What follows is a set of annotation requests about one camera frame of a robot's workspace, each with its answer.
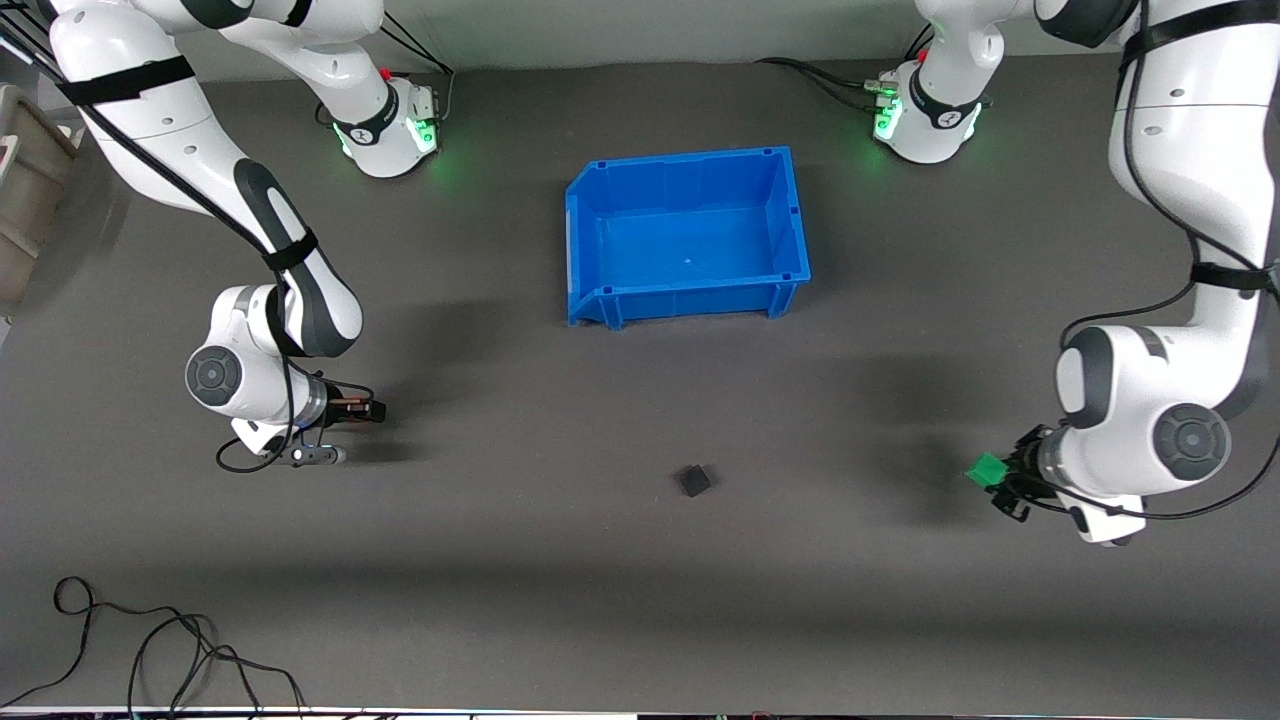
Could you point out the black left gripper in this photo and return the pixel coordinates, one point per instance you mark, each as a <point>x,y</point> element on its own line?
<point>1022,462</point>

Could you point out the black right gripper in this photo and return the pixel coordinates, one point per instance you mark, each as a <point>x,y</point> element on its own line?
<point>340,407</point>

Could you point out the small red cube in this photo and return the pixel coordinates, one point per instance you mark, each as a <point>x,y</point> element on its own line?
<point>352,408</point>

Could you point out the small green cube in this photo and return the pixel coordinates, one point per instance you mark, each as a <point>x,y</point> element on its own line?
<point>986,468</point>

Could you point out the small black cube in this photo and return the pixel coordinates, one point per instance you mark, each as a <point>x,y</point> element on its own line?
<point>693,481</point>

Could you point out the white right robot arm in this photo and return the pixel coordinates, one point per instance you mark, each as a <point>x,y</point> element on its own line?
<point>200,150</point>

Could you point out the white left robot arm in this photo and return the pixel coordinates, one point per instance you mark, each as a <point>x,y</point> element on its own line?
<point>1180,200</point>

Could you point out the blue plastic storage bin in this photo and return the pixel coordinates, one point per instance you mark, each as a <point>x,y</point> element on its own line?
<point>690,240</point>

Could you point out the beige plastic box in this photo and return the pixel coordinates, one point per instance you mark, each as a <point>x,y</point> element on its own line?
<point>30,190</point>

